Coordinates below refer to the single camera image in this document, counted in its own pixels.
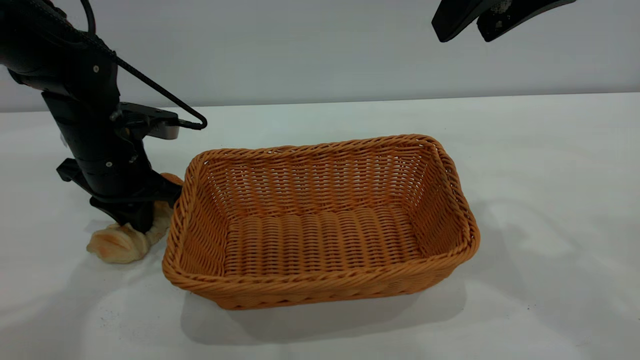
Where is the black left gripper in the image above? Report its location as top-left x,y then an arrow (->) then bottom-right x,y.
42,91 -> 184,235

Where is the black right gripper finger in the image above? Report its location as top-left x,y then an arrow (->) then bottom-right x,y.
477,0 -> 577,43
432,0 -> 495,43

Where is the striped twisted bread loaf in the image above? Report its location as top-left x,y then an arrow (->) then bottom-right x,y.
86,172 -> 184,265

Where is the orange woven wicker basket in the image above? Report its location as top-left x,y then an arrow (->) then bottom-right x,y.
161,133 -> 481,311

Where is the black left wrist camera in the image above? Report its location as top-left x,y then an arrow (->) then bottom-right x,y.
117,102 -> 181,141

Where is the black braided cable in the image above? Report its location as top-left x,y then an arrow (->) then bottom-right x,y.
80,0 -> 209,131

